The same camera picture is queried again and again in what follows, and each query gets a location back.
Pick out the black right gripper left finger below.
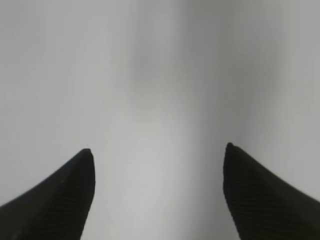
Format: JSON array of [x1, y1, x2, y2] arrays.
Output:
[[0, 148, 96, 240]]

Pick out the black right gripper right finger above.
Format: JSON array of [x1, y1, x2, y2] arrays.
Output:
[[223, 142, 320, 240]]

